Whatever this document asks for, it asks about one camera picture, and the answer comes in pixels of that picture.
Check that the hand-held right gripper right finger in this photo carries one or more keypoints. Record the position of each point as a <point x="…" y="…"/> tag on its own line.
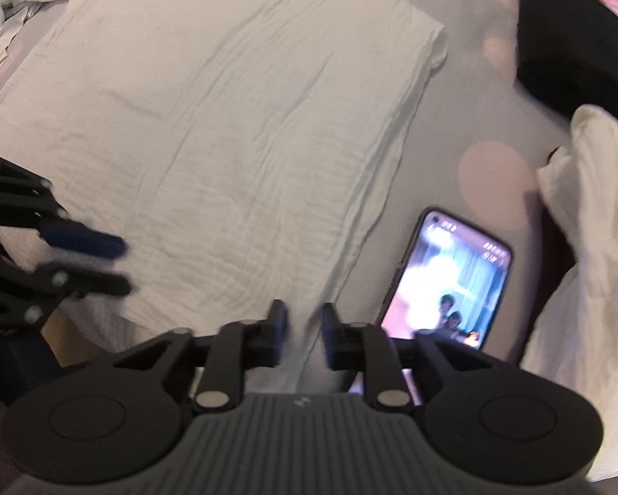
<point x="330" y="330"/>

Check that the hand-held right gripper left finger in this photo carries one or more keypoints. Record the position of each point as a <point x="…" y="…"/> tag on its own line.
<point x="282" y="322"/>

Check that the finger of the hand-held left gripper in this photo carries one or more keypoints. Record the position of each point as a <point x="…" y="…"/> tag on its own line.
<point x="92" y="284"/>
<point x="82" y="240"/>

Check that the white muslin garment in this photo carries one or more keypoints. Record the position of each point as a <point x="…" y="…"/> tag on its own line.
<point x="211" y="113"/>

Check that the smartphone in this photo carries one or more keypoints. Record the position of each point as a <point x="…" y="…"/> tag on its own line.
<point x="443" y="278"/>

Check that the crumpled white garment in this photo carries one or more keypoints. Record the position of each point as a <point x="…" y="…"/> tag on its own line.
<point x="598" y="268"/>

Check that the black folded garment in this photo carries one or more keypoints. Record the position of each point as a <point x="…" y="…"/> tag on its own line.
<point x="572" y="46"/>

